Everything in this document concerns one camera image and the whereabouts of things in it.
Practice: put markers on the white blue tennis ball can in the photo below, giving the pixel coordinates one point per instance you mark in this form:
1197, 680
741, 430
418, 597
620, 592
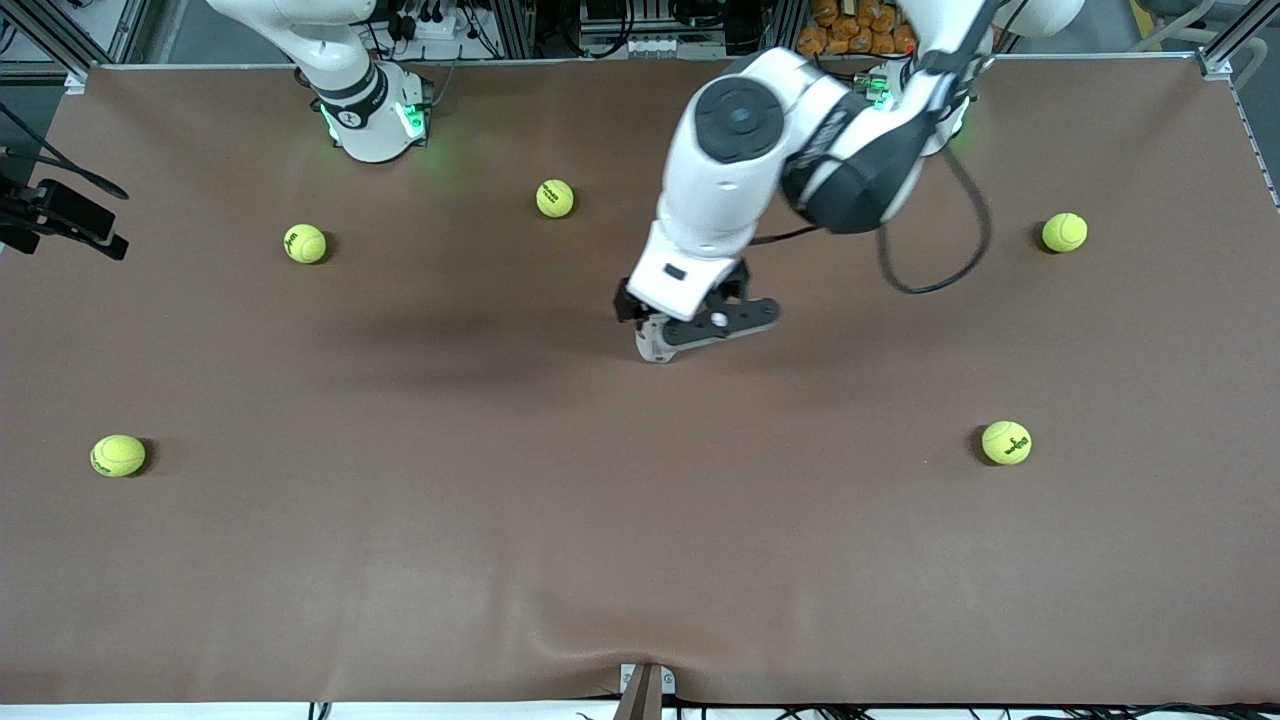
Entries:
655, 350

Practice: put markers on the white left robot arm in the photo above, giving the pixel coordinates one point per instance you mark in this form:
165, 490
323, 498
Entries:
720, 200

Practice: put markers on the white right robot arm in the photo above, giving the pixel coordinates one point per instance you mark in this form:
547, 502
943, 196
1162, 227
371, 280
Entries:
370, 130

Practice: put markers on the yellow tennis ball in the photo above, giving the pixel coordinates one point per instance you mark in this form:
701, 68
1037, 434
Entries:
1064, 232
305, 243
1006, 442
118, 455
555, 198

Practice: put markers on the brown table mat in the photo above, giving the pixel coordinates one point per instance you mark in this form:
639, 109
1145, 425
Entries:
640, 550

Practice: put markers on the orange bagged items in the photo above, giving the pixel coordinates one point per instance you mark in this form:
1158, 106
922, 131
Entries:
860, 30

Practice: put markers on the white power strip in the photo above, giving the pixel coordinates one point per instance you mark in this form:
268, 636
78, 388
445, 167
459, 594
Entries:
440, 28

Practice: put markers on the aluminium frame profile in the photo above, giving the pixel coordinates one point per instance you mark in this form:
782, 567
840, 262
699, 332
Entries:
1215, 65
76, 76

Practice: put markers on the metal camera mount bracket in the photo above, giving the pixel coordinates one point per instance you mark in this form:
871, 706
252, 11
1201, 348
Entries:
645, 700

